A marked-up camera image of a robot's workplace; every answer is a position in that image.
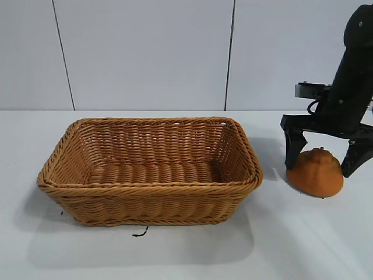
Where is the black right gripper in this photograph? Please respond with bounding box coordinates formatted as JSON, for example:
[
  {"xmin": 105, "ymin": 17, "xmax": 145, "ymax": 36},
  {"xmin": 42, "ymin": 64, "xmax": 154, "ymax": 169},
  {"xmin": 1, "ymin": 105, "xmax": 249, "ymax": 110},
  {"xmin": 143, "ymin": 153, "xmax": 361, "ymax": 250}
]
[{"xmin": 281, "ymin": 55, "xmax": 373, "ymax": 178}]

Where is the orange pumpkin-shaped bread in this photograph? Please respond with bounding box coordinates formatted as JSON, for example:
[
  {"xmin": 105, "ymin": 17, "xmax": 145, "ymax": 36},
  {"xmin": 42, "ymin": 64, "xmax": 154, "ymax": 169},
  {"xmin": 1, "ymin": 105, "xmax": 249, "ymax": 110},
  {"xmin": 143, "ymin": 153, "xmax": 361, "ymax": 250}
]
[{"xmin": 285, "ymin": 147, "xmax": 344, "ymax": 199}]

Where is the woven wicker rectangular basket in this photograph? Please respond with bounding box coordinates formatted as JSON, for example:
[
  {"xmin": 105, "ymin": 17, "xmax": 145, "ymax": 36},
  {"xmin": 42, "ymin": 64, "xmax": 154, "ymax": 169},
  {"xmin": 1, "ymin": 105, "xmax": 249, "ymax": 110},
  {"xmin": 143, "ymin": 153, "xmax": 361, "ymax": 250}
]
[{"xmin": 37, "ymin": 116, "xmax": 265, "ymax": 228}]

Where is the short black camera cable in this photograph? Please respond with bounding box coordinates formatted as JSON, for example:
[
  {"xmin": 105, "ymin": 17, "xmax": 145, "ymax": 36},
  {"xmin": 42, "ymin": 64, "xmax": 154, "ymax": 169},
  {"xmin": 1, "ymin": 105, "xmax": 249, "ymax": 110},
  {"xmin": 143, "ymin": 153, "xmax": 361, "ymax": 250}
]
[{"xmin": 307, "ymin": 99, "xmax": 322, "ymax": 116}]

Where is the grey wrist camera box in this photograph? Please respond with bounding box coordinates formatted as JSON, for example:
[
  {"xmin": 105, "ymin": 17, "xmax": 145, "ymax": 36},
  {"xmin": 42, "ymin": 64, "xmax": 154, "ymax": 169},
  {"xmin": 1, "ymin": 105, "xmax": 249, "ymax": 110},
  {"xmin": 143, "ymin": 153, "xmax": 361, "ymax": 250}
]
[{"xmin": 294, "ymin": 81, "xmax": 332, "ymax": 100}]

